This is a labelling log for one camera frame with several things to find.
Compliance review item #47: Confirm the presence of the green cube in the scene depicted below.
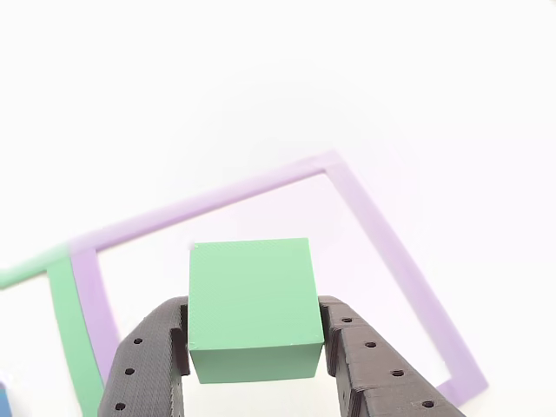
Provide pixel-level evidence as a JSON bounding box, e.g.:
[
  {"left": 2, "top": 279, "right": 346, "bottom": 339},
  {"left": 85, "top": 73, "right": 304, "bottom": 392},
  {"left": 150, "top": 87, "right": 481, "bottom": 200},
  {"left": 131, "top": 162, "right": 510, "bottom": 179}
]
[{"left": 187, "top": 237, "right": 325, "bottom": 386}]

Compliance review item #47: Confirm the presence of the small blue cube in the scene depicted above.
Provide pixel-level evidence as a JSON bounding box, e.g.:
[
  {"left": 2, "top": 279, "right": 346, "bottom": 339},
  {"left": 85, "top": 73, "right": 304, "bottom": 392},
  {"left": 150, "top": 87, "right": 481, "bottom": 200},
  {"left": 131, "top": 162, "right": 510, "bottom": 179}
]
[{"left": 0, "top": 381, "right": 13, "bottom": 417}]

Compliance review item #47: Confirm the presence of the green tape square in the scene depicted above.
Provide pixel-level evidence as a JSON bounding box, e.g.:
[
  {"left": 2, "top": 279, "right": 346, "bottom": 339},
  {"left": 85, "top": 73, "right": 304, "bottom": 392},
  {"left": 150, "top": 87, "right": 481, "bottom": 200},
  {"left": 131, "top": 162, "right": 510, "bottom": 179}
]
[{"left": 0, "top": 247, "right": 105, "bottom": 417}]

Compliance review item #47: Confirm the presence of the purple tape square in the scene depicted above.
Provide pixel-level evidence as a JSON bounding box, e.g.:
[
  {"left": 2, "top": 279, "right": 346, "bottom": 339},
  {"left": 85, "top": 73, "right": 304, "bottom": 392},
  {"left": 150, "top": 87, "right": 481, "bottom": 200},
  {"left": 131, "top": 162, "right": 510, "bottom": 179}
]
[{"left": 67, "top": 149, "right": 490, "bottom": 407}]

